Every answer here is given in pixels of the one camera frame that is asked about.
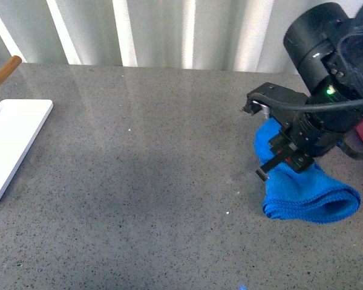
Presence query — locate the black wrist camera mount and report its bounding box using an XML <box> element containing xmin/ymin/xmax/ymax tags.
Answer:
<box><xmin>241</xmin><ymin>82</ymin><xmax>308</xmax><ymax>127</ymax></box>

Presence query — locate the blue microfiber cloth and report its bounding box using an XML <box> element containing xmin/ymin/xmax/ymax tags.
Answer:
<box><xmin>253</xmin><ymin>117</ymin><xmax>361</xmax><ymax>225</ymax></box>

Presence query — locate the white rectangular tray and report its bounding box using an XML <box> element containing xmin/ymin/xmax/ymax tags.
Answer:
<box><xmin>0</xmin><ymin>99</ymin><xmax>53</xmax><ymax>199</ymax></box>

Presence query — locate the white pleated curtain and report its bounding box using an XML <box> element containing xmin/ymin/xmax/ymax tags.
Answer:
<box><xmin>0</xmin><ymin>0</ymin><xmax>363</xmax><ymax>75</ymax></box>

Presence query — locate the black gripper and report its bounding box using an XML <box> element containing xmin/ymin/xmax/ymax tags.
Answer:
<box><xmin>256</xmin><ymin>114</ymin><xmax>356</xmax><ymax>181</ymax></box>

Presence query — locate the brown wooden handle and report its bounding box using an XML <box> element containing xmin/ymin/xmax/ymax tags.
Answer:
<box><xmin>0</xmin><ymin>56</ymin><xmax>22</xmax><ymax>86</ymax></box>

